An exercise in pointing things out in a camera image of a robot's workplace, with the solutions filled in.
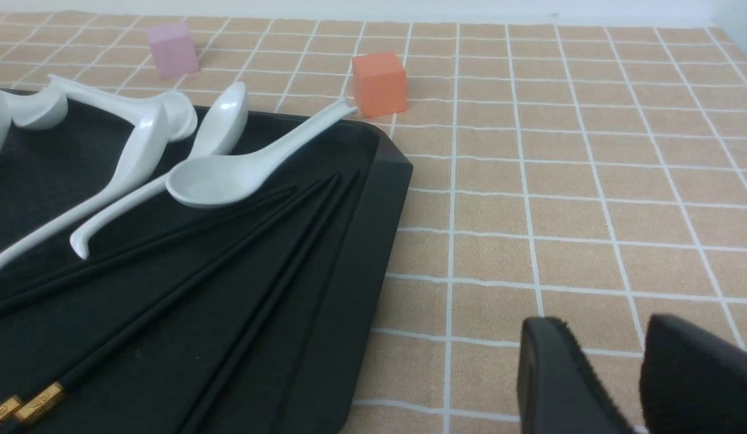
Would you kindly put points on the plain black chopstick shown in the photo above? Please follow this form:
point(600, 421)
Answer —
point(340, 285)
point(249, 329)

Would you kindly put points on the pale pink cube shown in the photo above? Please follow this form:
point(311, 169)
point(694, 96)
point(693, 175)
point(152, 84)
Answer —
point(172, 49)

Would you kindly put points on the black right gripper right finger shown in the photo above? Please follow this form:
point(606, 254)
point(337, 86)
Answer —
point(691, 380)

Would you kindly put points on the black chopstick gold tip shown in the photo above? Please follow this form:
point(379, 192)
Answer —
point(25, 409)
point(62, 280)

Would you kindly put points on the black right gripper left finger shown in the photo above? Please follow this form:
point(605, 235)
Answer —
point(558, 390)

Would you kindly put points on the orange cube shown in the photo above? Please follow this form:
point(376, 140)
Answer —
point(379, 84)

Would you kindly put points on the black plastic tray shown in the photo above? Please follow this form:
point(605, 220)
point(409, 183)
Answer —
point(149, 384)

